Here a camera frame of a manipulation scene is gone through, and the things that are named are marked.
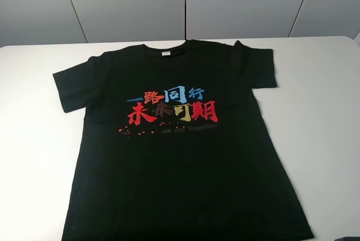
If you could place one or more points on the black printed t-shirt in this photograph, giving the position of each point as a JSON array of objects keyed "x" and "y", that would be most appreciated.
[{"x": 174, "y": 146}]

